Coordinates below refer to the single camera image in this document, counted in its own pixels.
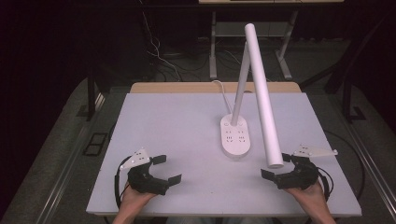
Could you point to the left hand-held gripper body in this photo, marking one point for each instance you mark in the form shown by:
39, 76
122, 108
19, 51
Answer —
141, 180

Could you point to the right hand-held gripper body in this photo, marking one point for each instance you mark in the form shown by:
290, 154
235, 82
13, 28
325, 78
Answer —
300, 177

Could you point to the white desk lamp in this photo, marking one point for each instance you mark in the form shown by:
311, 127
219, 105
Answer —
263, 102

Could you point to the person's left hand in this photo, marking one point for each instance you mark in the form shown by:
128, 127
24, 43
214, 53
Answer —
134, 199

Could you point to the person's right hand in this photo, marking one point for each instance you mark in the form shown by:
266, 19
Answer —
313, 197

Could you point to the black metal stand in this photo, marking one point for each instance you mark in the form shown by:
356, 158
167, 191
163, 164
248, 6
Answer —
91, 96
350, 99

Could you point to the black rectangular floor frame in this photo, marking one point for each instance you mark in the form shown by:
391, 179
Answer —
95, 144

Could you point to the aluminium floor rail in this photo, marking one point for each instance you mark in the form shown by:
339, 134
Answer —
370, 168
67, 168

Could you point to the grey metal table frame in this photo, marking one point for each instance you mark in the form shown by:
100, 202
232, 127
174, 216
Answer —
214, 46

